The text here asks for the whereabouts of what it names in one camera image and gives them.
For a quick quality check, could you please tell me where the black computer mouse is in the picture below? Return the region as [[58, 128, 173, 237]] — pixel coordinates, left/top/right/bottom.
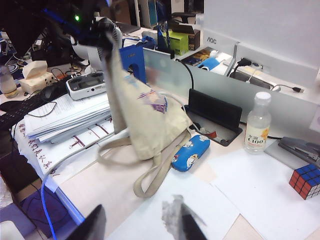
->
[[39, 84, 61, 102]]

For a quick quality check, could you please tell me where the white fan with black grille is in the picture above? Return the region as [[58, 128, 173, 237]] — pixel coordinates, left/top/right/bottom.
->
[[71, 16, 124, 72]]

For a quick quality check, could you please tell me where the clear plastic wrap piece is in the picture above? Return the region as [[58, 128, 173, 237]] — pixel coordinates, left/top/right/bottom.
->
[[161, 194, 208, 238]]

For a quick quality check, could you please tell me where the frosted glass desk partition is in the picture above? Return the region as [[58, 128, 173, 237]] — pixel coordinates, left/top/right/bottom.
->
[[142, 47, 320, 141]]

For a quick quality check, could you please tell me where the bottle with pale liquid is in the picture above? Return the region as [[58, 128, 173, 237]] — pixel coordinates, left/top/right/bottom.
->
[[0, 65, 19, 99]]

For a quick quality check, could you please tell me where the white handheld controller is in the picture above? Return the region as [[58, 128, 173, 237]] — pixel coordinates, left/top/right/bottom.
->
[[65, 71, 109, 101]]

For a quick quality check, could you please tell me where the beige canvas tote bag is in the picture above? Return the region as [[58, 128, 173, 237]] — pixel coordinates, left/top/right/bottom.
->
[[96, 31, 193, 199]]

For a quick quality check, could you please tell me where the clear plastic bag with papers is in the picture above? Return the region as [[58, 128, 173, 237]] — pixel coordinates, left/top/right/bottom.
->
[[12, 116, 131, 193]]

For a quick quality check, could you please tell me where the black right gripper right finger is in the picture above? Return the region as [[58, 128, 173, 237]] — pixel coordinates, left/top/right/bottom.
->
[[179, 202, 209, 240]]

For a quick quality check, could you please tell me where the black keyboard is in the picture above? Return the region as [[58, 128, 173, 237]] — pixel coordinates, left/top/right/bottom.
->
[[0, 81, 69, 131]]

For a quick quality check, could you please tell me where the grey stapler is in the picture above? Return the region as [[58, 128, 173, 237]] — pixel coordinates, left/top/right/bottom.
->
[[277, 136, 320, 169]]

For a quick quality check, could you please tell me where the tissue box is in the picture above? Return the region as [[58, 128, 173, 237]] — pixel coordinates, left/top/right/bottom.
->
[[18, 60, 60, 96]]

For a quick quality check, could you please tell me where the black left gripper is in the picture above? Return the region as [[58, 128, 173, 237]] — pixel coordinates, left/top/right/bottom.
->
[[41, 7, 113, 50]]

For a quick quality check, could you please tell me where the grey usb cable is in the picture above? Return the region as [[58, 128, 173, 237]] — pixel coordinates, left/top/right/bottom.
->
[[271, 84, 306, 94]]

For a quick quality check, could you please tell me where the blue plastic stand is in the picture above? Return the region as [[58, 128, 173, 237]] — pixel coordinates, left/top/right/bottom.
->
[[119, 44, 147, 85]]

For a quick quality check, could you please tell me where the stack of printed papers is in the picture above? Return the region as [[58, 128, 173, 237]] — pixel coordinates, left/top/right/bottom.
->
[[23, 92, 114, 145]]

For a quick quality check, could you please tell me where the white paper sheet under cube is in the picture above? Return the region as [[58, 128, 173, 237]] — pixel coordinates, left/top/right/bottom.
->
[[207, 147, 320, 240]]

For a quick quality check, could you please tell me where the black rectangular box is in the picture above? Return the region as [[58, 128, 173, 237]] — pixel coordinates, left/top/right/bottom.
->
[[187, 88, 244, 147]]

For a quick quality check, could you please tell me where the black box with gold print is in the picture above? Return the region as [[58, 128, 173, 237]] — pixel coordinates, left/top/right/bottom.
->
[[187, 29, 202, 51]]

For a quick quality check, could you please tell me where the large white paper sheet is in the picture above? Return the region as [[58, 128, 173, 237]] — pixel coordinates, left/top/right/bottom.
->
[[107, 169, 241, 240]]

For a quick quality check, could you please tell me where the green box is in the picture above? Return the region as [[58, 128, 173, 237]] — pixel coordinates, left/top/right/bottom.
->
[[168, 31, 190, 56]]

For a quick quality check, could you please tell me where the white monitor back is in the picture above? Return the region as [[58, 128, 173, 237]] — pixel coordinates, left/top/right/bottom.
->
[[202, 0, 320, 88]]

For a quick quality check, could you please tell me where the rubik's cube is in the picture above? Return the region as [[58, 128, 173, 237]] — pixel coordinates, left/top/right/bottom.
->
[[289, 163, 320, 201]]

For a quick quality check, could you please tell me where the black video cable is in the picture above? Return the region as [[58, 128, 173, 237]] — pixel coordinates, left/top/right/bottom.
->
[[228, 57, 251, 76]]

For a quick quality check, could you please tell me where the blue cartoon glasses case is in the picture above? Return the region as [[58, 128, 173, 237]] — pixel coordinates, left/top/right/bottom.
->
[[171, 134, 211, 173]]

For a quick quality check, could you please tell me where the black gooseneck cable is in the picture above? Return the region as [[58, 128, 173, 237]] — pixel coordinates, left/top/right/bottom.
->
[[174, 58, 195, 91]]

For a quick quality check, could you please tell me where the clear plastic drink bottle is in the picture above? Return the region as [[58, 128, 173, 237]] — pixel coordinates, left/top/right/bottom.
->
[[243, 91, 273, 155]]

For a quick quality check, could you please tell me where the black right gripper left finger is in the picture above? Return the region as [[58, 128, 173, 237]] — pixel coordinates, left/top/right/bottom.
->
[[65, 204, 107, 240]]

